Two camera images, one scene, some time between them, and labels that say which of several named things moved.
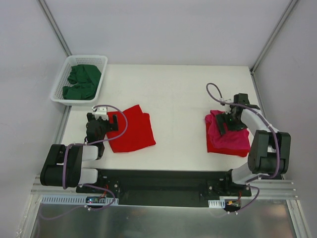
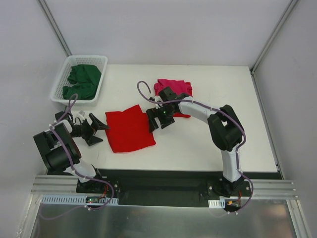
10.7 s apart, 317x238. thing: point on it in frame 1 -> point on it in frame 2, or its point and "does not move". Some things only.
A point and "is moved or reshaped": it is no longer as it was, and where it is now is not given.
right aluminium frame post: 286,14 does not move
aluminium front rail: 267,189 does not move
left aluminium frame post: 55,26 does not move
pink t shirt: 238,139 is moved or reshaped
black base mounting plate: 187,188 does not move
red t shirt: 139,133 does not move
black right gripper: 225,123 -> 158,118
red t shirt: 211,148 -> 177,114
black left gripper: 104,123 -> 88,130
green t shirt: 86,77 does not move
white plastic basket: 100,61 does not move
